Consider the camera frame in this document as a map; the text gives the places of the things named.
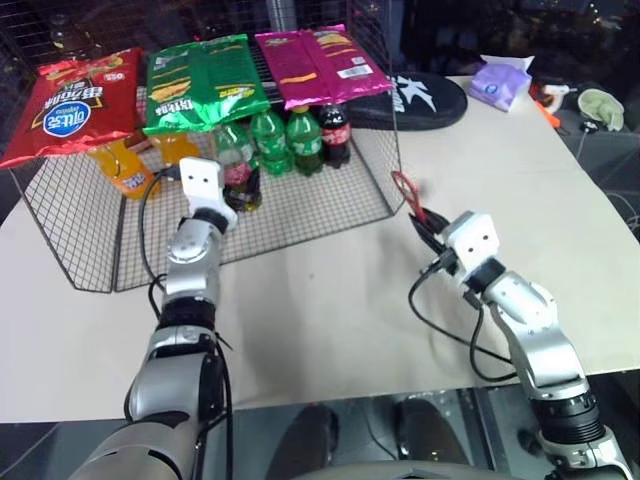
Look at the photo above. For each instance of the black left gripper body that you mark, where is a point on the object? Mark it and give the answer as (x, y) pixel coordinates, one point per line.
(231, 197)

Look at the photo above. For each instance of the glass bottle with pink label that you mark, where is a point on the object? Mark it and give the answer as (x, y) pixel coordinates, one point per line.
(239, 167)

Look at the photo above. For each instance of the purple tissue pack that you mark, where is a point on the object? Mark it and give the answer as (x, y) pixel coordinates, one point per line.
(500, 82)

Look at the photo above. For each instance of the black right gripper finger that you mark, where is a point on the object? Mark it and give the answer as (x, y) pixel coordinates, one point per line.
(436, 218)
(425, 232)

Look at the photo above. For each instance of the magenta chip bag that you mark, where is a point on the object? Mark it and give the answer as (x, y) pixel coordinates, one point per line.
(345, 65)
(287, 70)

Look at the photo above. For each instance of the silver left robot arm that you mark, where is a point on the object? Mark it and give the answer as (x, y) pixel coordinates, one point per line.
(192, 260)

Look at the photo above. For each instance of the green soda bottle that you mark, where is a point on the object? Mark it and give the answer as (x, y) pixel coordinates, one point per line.
(271, 142)
(305, 142)

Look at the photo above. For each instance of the red bottle opener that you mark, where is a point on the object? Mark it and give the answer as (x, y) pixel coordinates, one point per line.
(407, 192)

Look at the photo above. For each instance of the pale green cloth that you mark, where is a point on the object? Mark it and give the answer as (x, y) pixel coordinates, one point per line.
(602, 107)

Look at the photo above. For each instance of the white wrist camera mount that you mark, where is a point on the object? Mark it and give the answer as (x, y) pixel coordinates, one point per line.
(472, 237)
(200, 182)

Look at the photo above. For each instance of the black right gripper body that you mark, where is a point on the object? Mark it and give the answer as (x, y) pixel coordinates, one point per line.
(441, 246)

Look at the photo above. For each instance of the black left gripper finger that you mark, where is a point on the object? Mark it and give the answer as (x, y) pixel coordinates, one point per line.
(251, 187)

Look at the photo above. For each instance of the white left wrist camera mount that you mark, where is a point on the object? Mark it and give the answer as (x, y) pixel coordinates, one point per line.
(200, 182)

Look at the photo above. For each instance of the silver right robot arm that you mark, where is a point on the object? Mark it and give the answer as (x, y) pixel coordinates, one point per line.
(542, 345)

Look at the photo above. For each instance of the orange soda bottle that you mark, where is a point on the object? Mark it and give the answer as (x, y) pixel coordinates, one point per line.
(175, 149)
(122, 172)

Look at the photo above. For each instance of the red chip bag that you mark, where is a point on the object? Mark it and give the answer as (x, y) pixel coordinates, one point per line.
(75, 105)

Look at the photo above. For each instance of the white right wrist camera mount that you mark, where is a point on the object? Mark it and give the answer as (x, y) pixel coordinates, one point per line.
(472, 237)

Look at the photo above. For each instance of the dark cola bottle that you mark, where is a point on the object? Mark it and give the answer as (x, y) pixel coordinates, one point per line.
(335, 134)

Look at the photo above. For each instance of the orange and white tool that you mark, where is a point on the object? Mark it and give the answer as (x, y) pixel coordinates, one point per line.
(549, 100)

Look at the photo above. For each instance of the green chip bag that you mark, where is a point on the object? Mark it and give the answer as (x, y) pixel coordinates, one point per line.
(205, 85)

